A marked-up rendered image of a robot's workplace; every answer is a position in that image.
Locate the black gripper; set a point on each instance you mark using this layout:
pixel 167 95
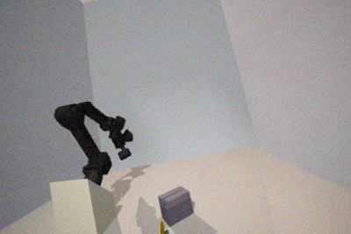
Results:
pixel 125 153

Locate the gold coin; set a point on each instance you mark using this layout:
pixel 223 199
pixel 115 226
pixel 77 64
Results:
pixel 161 228

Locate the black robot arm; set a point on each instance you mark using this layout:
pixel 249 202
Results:
pixel 72 117

